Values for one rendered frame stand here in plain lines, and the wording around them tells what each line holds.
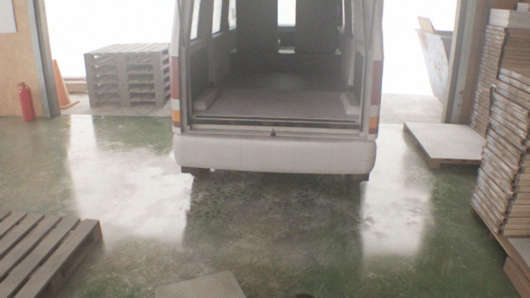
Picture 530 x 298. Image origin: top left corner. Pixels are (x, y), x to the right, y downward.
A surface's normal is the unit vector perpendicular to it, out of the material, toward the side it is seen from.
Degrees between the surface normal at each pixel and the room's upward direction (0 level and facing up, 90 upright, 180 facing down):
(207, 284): 0
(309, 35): 93
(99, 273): 0
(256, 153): 88
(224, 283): 0
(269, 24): 93
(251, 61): 90
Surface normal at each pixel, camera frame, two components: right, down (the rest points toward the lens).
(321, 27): -0.09, 0.42
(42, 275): 0.00, -0.93
